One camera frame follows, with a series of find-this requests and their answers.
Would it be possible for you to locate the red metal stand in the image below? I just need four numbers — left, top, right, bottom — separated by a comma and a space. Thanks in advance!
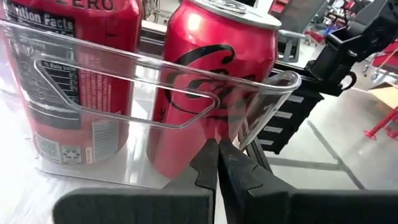
363, 108, 398, 141

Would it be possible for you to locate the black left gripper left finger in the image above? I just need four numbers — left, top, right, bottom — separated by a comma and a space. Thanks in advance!
52, 138, 220, 224

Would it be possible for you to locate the red cart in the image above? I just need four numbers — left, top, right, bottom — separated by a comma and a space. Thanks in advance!
371, 40, 398, 71

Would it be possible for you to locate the clear plastic bin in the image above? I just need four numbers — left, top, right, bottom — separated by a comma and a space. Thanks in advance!
0, 18, 302, 190

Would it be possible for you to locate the red Coke Zero can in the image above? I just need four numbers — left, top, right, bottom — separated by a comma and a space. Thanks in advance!
147, 0, 282, 180
0, 0, 144, 166

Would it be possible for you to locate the black striped block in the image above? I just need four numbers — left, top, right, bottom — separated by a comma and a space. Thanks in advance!
257, 89, 325, 156

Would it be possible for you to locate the grey stool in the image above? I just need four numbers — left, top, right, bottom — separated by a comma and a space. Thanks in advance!
277, 29, 307, 64

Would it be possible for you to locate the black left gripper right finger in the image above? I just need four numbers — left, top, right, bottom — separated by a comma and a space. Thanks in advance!
218, 138, 398, 224

